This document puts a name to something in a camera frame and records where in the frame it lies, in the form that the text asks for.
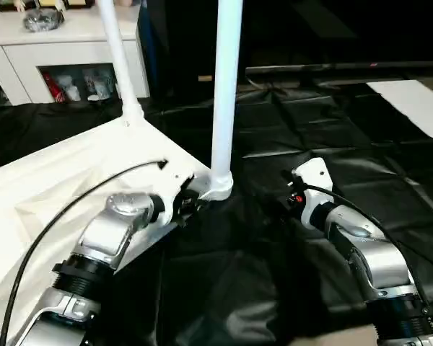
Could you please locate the white plastic table leg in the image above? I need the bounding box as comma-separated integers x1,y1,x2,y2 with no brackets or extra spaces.
98,0,146,126
208,0,245,202

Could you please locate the white plastic table top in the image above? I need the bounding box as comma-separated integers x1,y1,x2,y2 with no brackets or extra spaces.
0,112,236,346

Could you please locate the black work mat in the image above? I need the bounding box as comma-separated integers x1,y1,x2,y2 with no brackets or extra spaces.
0,77,433,346

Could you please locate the long black bar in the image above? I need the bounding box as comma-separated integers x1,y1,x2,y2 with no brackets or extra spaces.
244,60,433,76

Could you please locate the flat white sheet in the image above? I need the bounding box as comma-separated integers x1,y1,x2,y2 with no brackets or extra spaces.
365,79,433,146

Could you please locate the white bottle behind glass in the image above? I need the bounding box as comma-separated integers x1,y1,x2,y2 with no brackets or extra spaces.
66,83,82,102

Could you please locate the red packet behind glass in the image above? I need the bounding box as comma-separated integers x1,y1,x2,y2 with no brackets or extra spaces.
42,71,65,105

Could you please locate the white glass-door cabinet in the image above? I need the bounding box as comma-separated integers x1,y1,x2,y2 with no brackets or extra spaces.
0,5,152,106

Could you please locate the patterned bowl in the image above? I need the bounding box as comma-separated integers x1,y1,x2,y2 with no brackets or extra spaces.
22,9,66,34

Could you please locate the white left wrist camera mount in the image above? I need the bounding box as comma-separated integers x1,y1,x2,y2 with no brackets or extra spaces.
154,172,196,227

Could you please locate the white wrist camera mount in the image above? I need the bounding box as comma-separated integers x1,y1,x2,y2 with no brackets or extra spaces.
154,172,196,227
290,156,334,232

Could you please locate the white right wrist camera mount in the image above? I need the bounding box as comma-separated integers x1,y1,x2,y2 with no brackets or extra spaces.
290,156,334,232

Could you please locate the dark blue upright post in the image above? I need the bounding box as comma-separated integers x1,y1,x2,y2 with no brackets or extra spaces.
136,0,157,98

